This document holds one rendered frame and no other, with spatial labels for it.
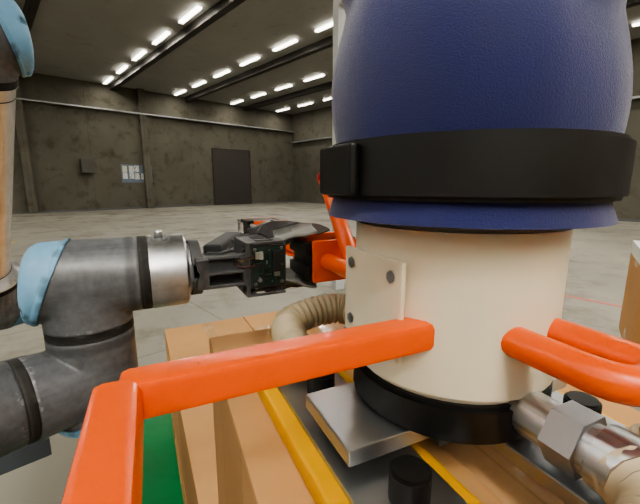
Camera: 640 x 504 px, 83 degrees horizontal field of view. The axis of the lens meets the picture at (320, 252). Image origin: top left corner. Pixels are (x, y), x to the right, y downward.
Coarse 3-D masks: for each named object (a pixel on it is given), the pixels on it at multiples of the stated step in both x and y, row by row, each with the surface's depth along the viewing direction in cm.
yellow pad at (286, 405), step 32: (288, 384) 39; (320, 384) 35; (288, 416) 34; (288, 448) 32; (320, 448) 29; (416, 448) 30; (320, 480) 27; (352, 480) 26; (384, 480) 26; (416, 480) 23; (448, 480) 27
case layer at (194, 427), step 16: (224, 320) 192; (240, 320) 192; (256, 320) 192; (272, 320) 192; (176, 336) 172; (192, 336) 172; (208, 336) 172; (176, 352) 156; (192, 352) 156; (208, 352) 156; (176, 416) 142; (192, 416) 113; (208, 416) 113; (176, 432) 155; (192, 432) 106; (208, 432) 106; (192, 448) 99; (208, 448) 99; (192, 464) 94; (208, 464) 94; (192, 480) 92; (208, 480) 89; (192, 496) 97; (208, 496) 84
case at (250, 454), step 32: (224, 416) 43; (256, 416) 37; (224, 448) 46; (256, 448) 32; (448, 448) 33; (480, 448) 33; (224, 480) 49; (256, 480) 29; (288, 480) 29; (480, 480) 29; (512, 480) 29
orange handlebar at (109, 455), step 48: (336, 336) 23; (384, 336) 23; (432, 336) 25; (528, 336) 23; (576, 336) 24; (144, 384) 18; (192, 384) 18; (240, 384) 20; (576, 384) 20; (624, 384) 19; (96, 432) 14; (96, 480) 12
